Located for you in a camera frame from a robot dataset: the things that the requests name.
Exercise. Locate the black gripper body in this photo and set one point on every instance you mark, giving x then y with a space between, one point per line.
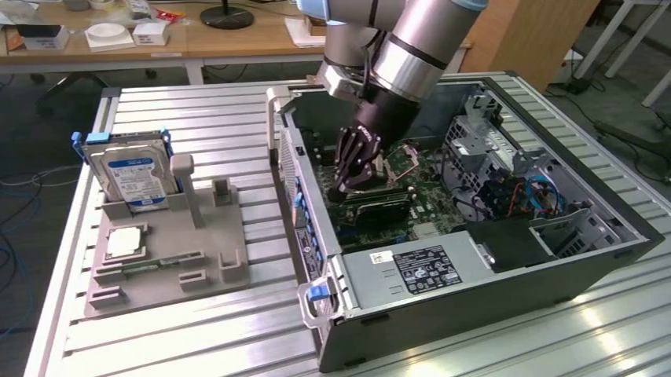
390 118

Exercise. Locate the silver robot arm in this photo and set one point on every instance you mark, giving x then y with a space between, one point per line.
414 51

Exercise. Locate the silver CPU socket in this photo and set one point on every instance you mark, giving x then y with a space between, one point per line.
406 165

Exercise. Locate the black case latch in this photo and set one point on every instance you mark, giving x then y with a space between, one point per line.
301 151

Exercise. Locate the green motherboard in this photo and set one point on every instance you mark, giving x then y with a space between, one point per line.
435 212

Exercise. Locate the silver disk bay cage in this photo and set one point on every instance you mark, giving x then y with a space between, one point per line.
477 145

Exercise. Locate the silver power supply unit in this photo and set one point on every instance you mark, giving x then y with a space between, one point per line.
419 267

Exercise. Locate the black plastic shroud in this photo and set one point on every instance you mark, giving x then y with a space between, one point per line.
509 247

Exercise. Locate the wooden cabinet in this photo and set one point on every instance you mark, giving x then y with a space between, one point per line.
530 43

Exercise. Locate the grey parts rack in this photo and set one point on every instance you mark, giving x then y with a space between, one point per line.
210 243

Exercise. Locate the wooden desk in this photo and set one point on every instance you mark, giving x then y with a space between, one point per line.
246 39
79 55

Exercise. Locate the white box with red button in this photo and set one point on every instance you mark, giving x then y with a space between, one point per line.
566 66

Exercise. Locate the open grey PC case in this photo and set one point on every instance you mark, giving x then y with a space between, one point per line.
471 298

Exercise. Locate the black round lamp base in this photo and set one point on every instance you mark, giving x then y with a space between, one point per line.
227 17

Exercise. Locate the silver drive cage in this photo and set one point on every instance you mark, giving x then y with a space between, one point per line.
582 235

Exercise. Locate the hard disk with blue carrier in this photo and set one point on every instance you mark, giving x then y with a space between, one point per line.
131 176

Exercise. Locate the black chair base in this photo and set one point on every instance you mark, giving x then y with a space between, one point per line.
634 135
69 90

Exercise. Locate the green RAM stick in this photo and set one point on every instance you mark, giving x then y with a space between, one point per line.
150 266

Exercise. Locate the silver CPU chip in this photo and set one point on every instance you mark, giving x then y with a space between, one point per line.
125 241

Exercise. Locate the red packet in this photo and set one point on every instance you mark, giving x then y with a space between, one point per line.
170 17

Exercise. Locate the white labelled box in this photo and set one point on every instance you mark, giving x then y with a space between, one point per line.
151 34

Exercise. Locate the white square round-topped part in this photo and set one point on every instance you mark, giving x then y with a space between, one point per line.
109 37

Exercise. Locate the white box with black top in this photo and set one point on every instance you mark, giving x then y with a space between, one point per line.
42 37

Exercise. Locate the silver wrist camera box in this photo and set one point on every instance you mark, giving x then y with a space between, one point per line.
346 84

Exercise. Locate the white table frame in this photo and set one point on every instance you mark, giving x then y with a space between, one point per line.
624 23

